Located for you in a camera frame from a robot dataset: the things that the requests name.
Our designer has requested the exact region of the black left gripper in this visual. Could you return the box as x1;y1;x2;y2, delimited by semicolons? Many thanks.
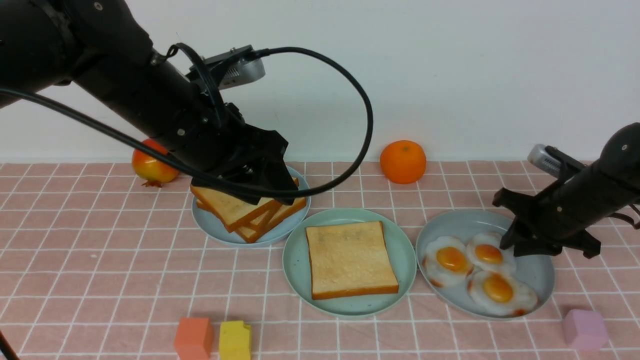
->
165;103;298;205

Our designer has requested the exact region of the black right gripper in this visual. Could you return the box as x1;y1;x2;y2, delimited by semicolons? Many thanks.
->
492;187;602;259

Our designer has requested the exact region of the fried egg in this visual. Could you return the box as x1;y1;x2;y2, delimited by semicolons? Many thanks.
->
467;271;538;317
465;231;517;275
422;235;474;289

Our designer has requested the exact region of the toast slice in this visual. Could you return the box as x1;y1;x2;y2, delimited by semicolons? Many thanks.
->
246;201;282;231
305;220;400;300
235;198;307;244
190;185;276;233

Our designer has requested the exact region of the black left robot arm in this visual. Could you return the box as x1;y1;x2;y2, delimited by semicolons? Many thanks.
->
1;0;298;192

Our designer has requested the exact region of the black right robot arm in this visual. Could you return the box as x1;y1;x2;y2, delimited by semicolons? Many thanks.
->
493;123;640;259

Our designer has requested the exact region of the blue bread plate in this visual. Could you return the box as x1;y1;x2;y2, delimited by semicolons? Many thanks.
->
192;194;311;248

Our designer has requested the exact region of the grey-blue egg plate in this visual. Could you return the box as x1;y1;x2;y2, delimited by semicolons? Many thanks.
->
416;210;556;321

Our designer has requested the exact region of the red yellow pomegranate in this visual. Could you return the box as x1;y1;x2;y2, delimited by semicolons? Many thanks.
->
131;149;180;188

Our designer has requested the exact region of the pink block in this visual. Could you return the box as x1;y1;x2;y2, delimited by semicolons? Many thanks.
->
562;309;610;351

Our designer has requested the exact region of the teal centre plate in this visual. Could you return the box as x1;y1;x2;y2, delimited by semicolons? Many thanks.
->
282;208;418;319

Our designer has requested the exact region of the orange fruit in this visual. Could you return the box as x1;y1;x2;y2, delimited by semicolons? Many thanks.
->
379;140;428;185

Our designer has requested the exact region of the yellow block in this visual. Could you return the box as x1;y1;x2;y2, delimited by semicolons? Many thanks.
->
218;320;253;360

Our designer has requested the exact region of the orange block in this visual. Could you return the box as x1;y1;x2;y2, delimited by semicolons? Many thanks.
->
173;317;215;360

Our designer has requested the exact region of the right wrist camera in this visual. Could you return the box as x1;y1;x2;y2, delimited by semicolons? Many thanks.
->
527;144;586;182

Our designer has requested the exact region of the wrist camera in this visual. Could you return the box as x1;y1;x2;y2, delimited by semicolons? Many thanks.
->
202;45;266;91
527;144;586;182

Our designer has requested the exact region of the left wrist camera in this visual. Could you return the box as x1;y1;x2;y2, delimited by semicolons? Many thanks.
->
202;45;266;91

